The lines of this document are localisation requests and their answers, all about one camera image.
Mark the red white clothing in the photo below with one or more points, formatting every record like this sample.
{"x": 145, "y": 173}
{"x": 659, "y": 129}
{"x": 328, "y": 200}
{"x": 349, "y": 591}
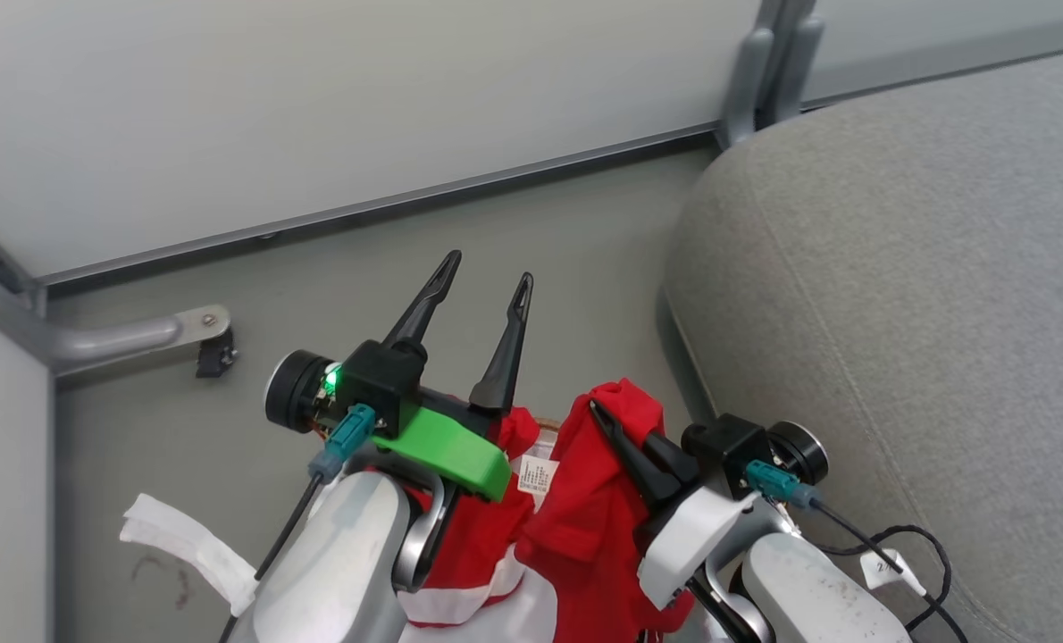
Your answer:
{"x": 585, "y": 518}

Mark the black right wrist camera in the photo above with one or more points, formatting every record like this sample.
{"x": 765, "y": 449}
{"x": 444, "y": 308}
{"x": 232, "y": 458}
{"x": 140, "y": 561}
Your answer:
{"x": 728, "y": 446}

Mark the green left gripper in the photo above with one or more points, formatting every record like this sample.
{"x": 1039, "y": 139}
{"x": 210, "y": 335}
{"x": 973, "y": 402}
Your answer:
{"x": 447, "y": 451}

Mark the white care label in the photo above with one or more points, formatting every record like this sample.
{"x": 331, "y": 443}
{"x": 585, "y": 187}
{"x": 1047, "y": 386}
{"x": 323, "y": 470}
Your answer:
{"x": 538, "y": 475}

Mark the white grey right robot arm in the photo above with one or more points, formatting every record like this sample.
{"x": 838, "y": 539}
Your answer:
{"x": 808, "y": 594}

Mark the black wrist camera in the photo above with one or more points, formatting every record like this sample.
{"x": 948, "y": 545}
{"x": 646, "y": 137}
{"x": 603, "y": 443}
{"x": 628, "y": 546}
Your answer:
{"x": 728, "y": 446}
{"x": 380, "y": 379}

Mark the grey partition post bracket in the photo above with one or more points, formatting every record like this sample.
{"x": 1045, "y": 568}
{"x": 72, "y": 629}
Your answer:
{"x": 768, "y": 71}

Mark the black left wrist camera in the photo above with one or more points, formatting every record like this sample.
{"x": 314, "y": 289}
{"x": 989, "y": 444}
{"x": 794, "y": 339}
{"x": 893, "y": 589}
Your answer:
{"x": 380, "y": 379}

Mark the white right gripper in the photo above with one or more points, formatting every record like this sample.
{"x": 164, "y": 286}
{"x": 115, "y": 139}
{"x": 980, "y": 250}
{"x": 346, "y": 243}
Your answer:
{"x": 688, "y": 545}

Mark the grey fabric sofa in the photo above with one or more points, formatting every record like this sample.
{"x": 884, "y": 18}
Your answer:
{"x": 924, "y": 313}

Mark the grey metal partition foot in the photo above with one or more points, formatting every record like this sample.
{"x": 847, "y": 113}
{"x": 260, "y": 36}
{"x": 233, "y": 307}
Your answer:
{"x": 94, "y": 339}

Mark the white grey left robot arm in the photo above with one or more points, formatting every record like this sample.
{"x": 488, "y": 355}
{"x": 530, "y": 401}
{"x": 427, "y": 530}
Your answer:
{"x": 339, "y": 563}

